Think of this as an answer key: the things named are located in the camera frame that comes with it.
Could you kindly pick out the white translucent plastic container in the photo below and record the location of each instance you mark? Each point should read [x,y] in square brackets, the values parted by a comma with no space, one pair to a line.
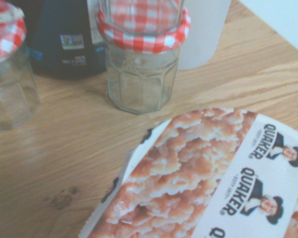
[203,34]

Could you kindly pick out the black protein powder tub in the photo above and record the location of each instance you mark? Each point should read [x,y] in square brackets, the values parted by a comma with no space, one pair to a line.
[62,42]

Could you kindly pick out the empty gingham lid glass jar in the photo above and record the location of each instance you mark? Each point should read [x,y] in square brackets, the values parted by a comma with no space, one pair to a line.
[144,15]
[141,81]
[10,86]

